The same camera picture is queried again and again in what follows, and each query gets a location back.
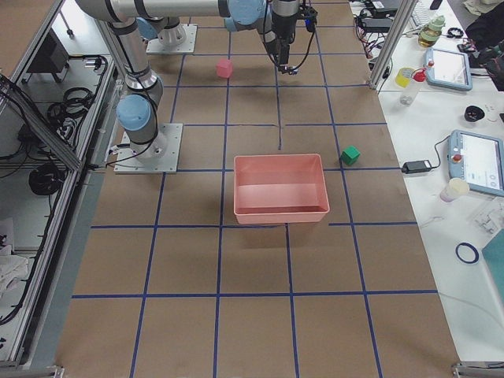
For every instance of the teach pendant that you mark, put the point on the teach pendant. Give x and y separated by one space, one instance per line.
448 69
478 160

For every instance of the pink cube centre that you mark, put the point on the pink cube centre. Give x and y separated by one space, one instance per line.
224 68

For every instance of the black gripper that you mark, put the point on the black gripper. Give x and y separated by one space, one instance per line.
282 28

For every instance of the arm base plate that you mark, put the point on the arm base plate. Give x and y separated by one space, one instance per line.
162 155
187 47

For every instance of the teach pendant near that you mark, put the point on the teach pendant near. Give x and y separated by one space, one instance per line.
478 160

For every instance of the black power adapter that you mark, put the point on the black power adapter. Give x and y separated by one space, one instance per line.
420 166

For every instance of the pink plastic bin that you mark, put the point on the pink plastic bin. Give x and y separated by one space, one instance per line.
279 188

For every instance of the teach pendant far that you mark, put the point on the teach pendant far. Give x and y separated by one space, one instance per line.
448 69

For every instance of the red capped squeeze bottle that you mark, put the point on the red capped squeeze bottle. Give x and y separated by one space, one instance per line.
414 85

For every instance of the aluminium frame post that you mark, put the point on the aluminium frame post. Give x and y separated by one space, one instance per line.
399 23

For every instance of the green cube near bin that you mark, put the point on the green cube near bin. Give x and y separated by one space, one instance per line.
350 155

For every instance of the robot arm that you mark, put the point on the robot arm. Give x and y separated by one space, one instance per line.
137 112
167 30

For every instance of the yellow tape roll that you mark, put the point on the yellow tape roll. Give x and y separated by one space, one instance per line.
403 77

